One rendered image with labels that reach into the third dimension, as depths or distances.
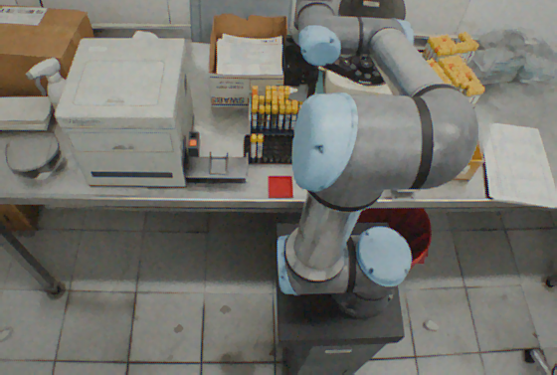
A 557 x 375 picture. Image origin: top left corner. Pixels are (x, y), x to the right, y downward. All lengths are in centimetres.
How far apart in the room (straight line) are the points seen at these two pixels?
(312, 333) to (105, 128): 66
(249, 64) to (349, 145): 103
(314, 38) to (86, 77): 59
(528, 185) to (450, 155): 99
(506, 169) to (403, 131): 102
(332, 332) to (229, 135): 65
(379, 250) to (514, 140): 84
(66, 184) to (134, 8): 66
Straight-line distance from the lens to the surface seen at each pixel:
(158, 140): 113
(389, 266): 91
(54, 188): 139
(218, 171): 127
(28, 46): 154
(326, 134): 51
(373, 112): 53
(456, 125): 56
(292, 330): 107
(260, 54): 155
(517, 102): 178
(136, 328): 209
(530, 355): 229
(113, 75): 118
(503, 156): 156
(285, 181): 130
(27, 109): 157
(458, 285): 231
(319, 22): 89
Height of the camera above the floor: 197
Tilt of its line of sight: 55 degrees down
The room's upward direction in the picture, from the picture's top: 7 degrees clockwise
